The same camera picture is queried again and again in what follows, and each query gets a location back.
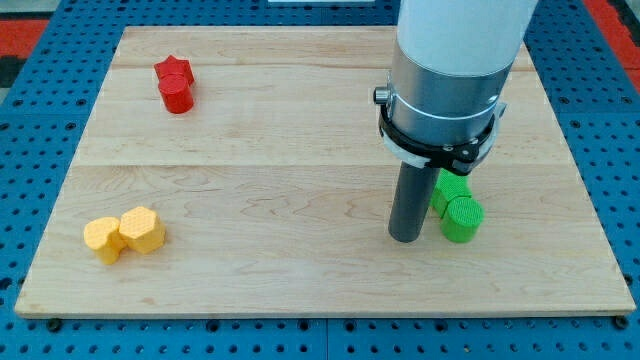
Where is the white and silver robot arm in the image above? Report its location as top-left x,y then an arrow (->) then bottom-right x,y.
390,0 -> 537,145

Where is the wooden board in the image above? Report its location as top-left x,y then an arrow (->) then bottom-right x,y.
15,27 -> 636,319

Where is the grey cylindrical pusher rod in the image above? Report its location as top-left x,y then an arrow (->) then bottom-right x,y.
388,163 -> 440,243

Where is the green cube block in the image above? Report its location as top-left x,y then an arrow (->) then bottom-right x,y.
430,169 -> 472,218

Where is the green cylinder block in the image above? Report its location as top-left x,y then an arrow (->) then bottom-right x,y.
440,197 -> 485,243

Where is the red cylinder block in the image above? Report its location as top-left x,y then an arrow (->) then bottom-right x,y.
158,74 -> 194,114

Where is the yellow hexagon block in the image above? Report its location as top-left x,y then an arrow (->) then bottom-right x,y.
119,206 -> 166,254

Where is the red star block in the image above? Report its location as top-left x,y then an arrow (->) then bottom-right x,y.
153,55 -> 195,85

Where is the yellow heart block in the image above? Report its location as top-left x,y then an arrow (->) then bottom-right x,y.
83,217 -> 127,265

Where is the black and white clamp ring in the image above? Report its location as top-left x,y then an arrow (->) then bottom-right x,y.
373,85 -> 508,177

